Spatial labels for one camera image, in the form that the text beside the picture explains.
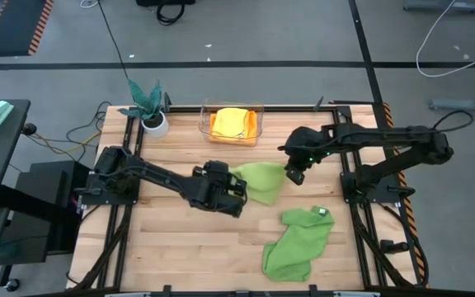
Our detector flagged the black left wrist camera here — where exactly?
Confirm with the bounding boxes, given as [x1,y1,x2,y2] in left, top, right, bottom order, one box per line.
[219,198,247,219]

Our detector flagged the yellow floor cable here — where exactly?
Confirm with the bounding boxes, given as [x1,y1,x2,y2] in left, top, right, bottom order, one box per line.
[35,130,102,156]

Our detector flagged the clear plastic bin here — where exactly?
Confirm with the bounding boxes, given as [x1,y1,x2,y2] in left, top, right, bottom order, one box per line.
[198,97,266,148]

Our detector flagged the artificial plant in white pot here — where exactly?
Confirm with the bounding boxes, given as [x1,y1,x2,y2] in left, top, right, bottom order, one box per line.
[117,78,171,139]

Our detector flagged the grey stand base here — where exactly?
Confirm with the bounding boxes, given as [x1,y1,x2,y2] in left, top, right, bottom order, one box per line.
[403,0,475,13]

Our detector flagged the thin black hanging cable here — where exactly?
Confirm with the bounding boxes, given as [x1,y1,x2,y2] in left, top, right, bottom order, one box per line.
[96,0,130,80]

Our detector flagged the lime green microfiber towel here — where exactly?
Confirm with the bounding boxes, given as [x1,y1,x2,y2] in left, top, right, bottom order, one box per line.
[228,162,288,206]

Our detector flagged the black coiled floor cable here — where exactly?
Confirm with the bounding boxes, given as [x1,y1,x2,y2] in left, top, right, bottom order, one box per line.
[155,0,186,27]

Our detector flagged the orange microfiber towel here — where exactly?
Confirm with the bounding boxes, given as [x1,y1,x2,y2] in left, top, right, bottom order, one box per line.
[208,109,259,147]

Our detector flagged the orange-black hazard strip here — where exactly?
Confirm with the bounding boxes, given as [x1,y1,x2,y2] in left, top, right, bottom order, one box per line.
[381,102,430,290]

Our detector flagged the black equipment cabinet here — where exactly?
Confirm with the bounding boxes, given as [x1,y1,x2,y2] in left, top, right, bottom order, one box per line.
[0,159,92,266]

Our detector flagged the black hazard-striped floor mat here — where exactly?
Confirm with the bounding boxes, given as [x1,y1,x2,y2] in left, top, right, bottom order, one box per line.
[0,0,56,58]

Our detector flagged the yellow microfiber towel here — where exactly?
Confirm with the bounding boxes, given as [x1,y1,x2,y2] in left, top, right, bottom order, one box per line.
[211,107,251,139]

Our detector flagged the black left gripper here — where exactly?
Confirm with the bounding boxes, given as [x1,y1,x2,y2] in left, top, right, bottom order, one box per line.
[198,172,249,218]

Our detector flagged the white floor cable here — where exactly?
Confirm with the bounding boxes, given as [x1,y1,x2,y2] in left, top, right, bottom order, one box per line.
[416,0,475,78]

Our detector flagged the dark green microfiber towel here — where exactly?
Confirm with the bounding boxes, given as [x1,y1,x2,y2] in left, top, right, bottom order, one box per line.
[261,205,336,283]

